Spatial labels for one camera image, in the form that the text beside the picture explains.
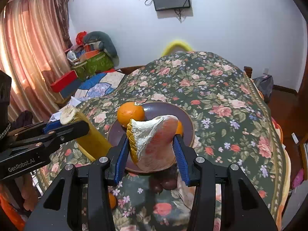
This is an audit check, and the red plastic bag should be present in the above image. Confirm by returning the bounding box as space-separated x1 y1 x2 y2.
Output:
75 31 87 45

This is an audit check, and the pink orange curtain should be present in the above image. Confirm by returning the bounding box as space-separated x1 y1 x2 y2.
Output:
1 0 70 122

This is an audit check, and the large orange with sticker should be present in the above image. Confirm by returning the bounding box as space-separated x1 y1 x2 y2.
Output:
175 120 184 137

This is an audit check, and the dark red jujube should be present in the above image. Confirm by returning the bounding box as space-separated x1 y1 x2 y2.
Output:
160 171 177 190
149 176 163 194

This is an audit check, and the blue patchwork quilt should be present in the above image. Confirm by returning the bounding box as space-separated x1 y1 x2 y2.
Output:
74 71 125 101

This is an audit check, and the small tangerine right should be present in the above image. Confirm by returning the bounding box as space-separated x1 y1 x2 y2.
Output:
109 193 117 210

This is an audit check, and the large orange without sticker view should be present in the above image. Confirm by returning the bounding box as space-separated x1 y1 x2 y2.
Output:
117 102 145 128

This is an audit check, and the yellow sugarcane piece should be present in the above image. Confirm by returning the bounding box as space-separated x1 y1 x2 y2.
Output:
60 105 111 162

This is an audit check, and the floral green bedspread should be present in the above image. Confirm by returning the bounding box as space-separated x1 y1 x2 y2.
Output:
35 50 292 231

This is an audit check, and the grey plush pillow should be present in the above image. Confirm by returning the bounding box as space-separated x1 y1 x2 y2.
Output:
82 31 117 59

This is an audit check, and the grey bag on floor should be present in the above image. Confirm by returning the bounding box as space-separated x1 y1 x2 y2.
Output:
253 74 274 104

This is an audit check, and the green storage box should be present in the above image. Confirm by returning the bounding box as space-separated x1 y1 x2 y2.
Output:
72 52 114 81

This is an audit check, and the red gift box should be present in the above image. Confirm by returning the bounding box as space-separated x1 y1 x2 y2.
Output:
50 70 78 93

